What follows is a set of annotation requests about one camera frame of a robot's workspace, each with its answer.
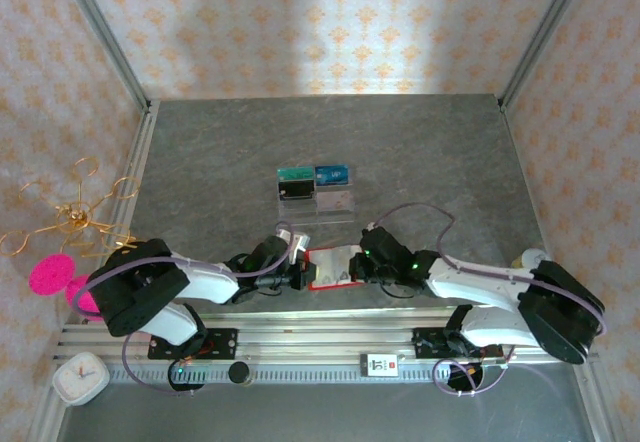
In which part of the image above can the red card holder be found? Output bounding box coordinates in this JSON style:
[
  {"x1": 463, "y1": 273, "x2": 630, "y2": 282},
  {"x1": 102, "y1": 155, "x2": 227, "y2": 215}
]
[{"x1": 305, "y1": 244, "x2": 364, "y2": 293}]

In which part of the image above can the pinkish silver credit card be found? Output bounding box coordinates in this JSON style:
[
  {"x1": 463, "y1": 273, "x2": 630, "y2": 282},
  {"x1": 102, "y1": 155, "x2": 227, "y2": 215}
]
[{"x1": 317, "y1": 190, "x2": 356, "y2": 212}]

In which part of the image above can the blue credit card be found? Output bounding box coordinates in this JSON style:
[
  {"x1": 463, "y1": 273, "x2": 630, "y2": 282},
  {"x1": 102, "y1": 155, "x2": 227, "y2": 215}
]
[{"x1": 314, "y1": 164, "x2": 351, "y2": 187}]

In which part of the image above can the clear acrylic card stand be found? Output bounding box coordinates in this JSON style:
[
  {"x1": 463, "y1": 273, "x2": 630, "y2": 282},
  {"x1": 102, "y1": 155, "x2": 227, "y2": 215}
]
[{"x1": 276, "y1": 164, "x2": 357, "y2": 226}]

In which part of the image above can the black credit card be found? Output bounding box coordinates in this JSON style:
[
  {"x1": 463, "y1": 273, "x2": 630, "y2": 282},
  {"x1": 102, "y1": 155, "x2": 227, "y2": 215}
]
[{"x1": 277, "y1": 179, "x2": 317, "y2": 201}]

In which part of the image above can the white label tag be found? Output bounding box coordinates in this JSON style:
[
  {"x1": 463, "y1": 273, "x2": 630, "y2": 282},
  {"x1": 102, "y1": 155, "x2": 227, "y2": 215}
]
[{"x1": 360, "y1": 353, "x2": 399, "y2": 377}]

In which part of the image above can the black round knob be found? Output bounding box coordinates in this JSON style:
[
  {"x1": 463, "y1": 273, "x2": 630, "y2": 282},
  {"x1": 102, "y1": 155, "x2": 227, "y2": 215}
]
[{"x1": 228, "y1": 361, "x2": 251, "y2": 386}]

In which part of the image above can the yellow can white lid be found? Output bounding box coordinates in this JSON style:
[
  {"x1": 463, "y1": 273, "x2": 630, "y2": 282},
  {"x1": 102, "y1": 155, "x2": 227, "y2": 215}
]
[{"x1": 512, "y1": 247, "x2": 544, "y2": 271}]

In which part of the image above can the flat round pink sponge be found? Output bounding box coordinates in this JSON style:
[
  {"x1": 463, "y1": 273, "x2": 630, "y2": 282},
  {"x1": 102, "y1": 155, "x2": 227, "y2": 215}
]
[{"x1": 28, "y1": 255, "x2": 77, "y2": 296}]

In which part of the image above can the white square clock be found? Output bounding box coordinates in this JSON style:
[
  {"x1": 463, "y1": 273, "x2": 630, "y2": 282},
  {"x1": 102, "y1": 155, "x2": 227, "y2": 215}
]
[{"x1": 52, "y1": 351, "x2": 110, "y2": 407}]

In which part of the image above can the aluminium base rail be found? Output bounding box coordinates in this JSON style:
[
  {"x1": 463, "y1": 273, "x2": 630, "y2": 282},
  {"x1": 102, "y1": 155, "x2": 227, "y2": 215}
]
[{"x1": 54, "y1": 306, "x2": 599, "y2": 366}]

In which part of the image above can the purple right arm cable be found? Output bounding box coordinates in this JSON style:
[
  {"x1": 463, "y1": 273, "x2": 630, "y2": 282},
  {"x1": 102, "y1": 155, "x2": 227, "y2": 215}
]
[{"x1": 366, "y1": 203, "x2": 608, "y2": 398}]

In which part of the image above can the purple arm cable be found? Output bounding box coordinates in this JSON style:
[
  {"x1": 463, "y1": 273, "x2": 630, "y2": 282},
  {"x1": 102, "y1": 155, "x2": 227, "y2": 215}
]
[
  {"x1": 366, "y1": 203, "x2": 608, "y2": 398},
  {"x1": 72, "y1": 220, "x2": 295, "y2": 396}
]

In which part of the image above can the grey slotted cable duct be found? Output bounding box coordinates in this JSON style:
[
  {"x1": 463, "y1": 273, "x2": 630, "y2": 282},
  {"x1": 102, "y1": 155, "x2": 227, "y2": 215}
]
[{"x1": 107, "y1": 366, "x2": 451, "y2": 386}]

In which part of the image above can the aluminium table edge rail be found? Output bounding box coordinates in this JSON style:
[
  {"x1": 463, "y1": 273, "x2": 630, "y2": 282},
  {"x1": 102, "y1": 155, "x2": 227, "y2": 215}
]
[
  {"x1": 29, "y1": 100, "x2": 162, "y2": 442},
  {"x1": 498, "y1": 99, "x2": 619, "y2": 442}
]

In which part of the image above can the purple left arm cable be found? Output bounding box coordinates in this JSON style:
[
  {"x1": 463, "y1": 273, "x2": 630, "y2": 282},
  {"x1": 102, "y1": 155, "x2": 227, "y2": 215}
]
[{"x1": 72, "y1": 220, "x2": 295, "y2": 396}]

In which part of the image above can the gold wire ornament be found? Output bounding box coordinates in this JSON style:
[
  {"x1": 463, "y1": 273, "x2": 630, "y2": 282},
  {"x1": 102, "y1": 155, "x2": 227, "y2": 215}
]
[{"x1": 0, "y1": 156, "x2": 141, "y2": 259}]

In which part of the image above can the aluminium frame post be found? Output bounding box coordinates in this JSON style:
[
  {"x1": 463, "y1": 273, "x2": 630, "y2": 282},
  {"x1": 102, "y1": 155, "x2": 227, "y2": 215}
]
[
  {"x1": 499, "y1": 0, "x2": 596, "y2": 111},
  {"x1": 52, "y1": 0, "x2": 154, "y2": 113}
]

